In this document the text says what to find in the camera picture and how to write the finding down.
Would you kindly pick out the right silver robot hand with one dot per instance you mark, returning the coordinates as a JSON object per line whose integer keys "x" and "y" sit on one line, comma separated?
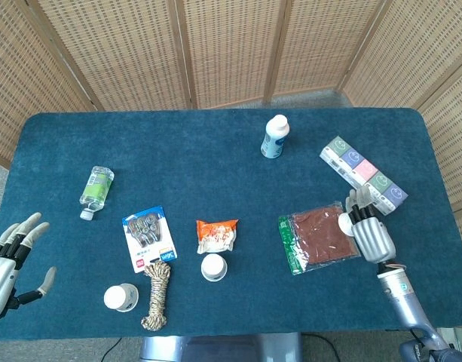
{"x": 374, "y": 241}

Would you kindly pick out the white floral paper cup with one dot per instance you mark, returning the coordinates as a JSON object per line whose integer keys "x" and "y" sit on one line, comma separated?
{"x": 119, "y": 298}
{"x": 344, "y": 223}
{"x": 213, "y": 267}

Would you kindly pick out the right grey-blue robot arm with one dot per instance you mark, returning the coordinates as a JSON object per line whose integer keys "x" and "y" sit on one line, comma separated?
{"x": 398, "y": 294}

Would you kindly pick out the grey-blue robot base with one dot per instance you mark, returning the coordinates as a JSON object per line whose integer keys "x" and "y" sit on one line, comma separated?
{"x": 215, "y": 348}

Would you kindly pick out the zip bag brown cloths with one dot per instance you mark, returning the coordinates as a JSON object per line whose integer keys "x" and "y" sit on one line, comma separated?
{"x": 321, "y": 237}

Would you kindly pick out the pastel tissue multipack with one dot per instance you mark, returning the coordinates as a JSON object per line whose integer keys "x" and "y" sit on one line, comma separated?
{"x": 362, "y": 166}

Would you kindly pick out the clear bottle green label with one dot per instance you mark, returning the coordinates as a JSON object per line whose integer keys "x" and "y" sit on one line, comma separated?
{"x": 96, "y": 186}

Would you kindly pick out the white drink bottle blue label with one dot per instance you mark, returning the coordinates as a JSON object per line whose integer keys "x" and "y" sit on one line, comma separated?
{"x": 274, "y": 139}

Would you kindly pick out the correction tape blister pack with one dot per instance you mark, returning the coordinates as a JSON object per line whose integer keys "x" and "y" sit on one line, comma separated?
{"x": 147, "y": 234}

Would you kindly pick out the orange white snack packet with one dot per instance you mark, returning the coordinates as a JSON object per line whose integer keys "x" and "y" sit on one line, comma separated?
{"x": 215, "y": 235}

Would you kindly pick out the blue tablecloth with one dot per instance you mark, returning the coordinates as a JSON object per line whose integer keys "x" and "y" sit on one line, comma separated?
{"x": 215, "y": 181}

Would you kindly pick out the wicker folding screen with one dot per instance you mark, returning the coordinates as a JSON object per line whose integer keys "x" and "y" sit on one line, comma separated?
{"x": 230, "y": 49}

